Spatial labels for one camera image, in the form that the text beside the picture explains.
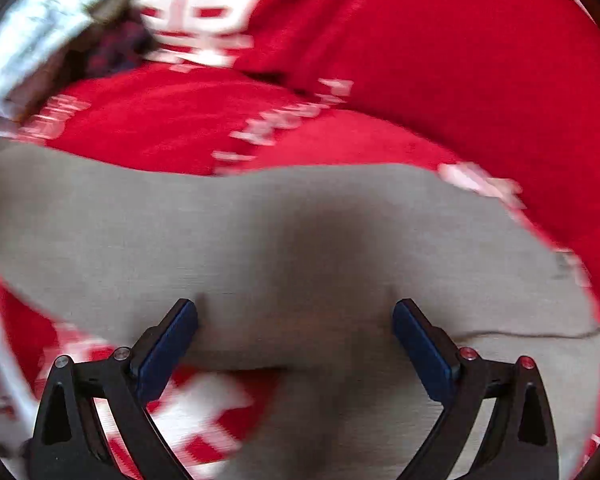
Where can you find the red printed blanket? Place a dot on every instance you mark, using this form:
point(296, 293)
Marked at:
point(430, 60)

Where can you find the silver shiny sheet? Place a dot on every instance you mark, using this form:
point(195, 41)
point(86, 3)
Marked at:
point(35, 25)

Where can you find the grey small garment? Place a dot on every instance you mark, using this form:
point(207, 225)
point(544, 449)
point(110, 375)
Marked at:
point(280, 240)

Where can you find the dark patterned cloth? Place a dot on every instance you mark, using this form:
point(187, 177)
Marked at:
point(115, 47)

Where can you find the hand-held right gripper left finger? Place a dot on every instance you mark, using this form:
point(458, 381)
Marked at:
point(167, 347)

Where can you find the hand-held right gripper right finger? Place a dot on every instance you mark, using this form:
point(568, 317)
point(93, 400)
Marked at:
point(422, 352)

